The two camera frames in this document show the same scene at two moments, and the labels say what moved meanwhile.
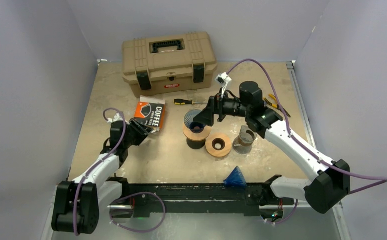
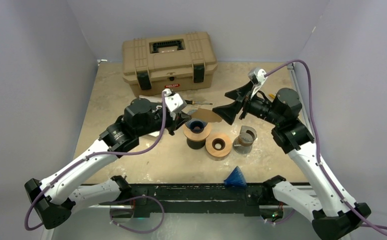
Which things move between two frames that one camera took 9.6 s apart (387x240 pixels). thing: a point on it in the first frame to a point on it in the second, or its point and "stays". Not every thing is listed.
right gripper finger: (214, 101) to (241, 93)
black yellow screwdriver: (183, 102) stays
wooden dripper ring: (191, 135) stays
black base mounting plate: (150, 200) stays
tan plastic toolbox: (168, 63) stays
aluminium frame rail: (338, 206) stays
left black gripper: (141, 135) to (180, 118)
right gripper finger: (206, 116) to (228, 112)
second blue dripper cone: (236, 179) stays
